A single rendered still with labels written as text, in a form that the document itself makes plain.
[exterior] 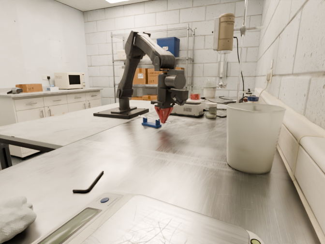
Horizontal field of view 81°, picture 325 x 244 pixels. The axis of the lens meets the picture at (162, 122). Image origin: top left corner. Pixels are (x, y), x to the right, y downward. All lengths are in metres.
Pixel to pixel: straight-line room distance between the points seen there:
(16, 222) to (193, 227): 0.24
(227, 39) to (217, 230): 1.28
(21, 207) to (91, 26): 4.51
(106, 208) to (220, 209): 0.19
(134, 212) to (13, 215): 0.17
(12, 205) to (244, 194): 0.39
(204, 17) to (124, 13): 1.56
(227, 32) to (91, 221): 1.32
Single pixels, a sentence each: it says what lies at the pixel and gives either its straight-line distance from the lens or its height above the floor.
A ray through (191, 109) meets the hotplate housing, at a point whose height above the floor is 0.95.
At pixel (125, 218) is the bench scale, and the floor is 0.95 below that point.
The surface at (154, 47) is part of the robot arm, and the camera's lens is 0.84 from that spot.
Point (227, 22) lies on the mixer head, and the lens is 1.45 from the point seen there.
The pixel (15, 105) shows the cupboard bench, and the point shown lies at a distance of 3.10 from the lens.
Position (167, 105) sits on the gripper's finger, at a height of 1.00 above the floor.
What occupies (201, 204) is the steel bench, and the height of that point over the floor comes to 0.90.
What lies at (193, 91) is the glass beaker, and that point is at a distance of 1.11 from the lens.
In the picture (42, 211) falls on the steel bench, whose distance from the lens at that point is 0.40.
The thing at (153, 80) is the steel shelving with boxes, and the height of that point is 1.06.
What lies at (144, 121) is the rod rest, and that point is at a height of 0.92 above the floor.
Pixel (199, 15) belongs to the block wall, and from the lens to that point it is 3.70.
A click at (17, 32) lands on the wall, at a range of 3.91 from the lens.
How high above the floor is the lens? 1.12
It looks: 13 degrees down
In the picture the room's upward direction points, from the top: straight up
